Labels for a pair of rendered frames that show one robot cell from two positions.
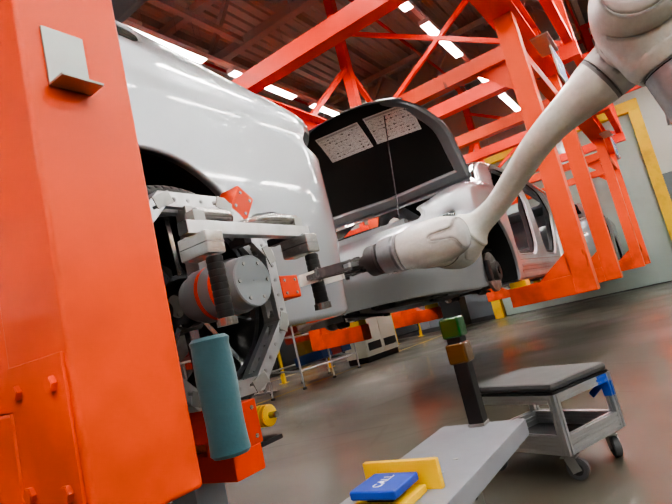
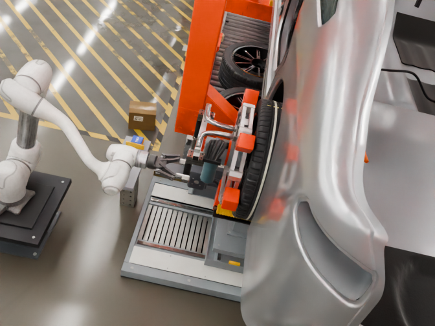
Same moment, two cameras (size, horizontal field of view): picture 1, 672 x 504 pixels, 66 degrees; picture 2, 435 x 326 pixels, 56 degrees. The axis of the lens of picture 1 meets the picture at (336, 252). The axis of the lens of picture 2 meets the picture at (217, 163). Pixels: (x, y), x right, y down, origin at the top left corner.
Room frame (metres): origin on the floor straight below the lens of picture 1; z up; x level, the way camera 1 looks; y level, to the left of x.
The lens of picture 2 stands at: (2.60, -0.67, 2.38)
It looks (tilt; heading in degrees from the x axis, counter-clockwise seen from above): 45 degrees down; 144
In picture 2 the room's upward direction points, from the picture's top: 15 degrees clockwise
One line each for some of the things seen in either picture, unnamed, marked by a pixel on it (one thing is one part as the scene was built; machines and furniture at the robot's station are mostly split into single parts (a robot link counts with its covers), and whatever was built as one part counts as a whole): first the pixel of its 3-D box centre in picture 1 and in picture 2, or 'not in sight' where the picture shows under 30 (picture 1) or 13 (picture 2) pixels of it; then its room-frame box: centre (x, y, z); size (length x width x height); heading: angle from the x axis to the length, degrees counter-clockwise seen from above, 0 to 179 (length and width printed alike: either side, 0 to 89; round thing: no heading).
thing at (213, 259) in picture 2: not in sight; (236, 235); (1.43, 0.50, 0.13); 0.50 x 0.36 x 0.10; 147
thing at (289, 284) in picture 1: (282, 288); (230, 198); (1.60, 0.19, 0.85); 0.09 x 0.08 x 0.07; 147
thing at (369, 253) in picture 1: (367, 262); (156, 162); (1.26, -0.07, 0.83); 0.09 x 0.08 x 0.07; 57
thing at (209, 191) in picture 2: not in sight; (216, 182); (1.05, 0.49, 0.26); 0.42 x 0.18 x 0.35; 57
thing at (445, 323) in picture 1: (453, 327); not in sight; (1.04, -0.19, 0.64); 0.04 x 0.04 x 0.04; 57
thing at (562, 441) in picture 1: (547, 417); not in sight; (2.12, -0.65, 0.17); 0.43 x 0.36 x 0.34; 33
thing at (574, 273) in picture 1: (514, 160); not in sight; (4.40, -1.69, 1.75); 0.68 x 0.16 x 2.45; 57
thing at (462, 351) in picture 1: (459, 352); not in sight; (1.04, -0.19, 0.59); 0.04 x 0.04 x 0.04; 57
